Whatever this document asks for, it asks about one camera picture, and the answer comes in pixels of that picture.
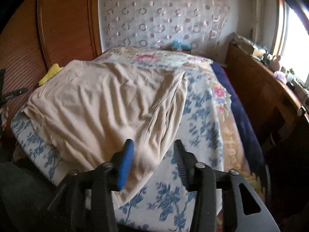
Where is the beige printed t-shirt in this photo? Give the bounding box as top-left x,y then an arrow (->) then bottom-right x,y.
24,60 -> 188,208

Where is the left hand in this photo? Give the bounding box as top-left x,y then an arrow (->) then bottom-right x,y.
0,105 -> 8,131

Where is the blue floral bed sheet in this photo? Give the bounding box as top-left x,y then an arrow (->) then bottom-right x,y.
11,63 -> 229,231

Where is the dark blue blanket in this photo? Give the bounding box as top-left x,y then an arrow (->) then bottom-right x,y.
211,62 -> 268,192

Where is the brown wooden wardrobe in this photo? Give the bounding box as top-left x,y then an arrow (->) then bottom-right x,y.
0,0 -> 103,136

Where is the brown wooden side cabinet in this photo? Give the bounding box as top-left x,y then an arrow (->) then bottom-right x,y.
225,43 -> 308,148

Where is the blue tissue box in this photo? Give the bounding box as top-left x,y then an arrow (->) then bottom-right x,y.
171,40 -> 192,54

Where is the pink ceramic jar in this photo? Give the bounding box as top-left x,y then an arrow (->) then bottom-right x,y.
269,55 -> 281,72

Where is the sheer circle-pattern curtain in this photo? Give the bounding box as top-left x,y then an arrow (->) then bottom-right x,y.
98,0 -> 230,57

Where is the window with wooden frame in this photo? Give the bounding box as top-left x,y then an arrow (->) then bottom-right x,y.
273,0 -> 308,88

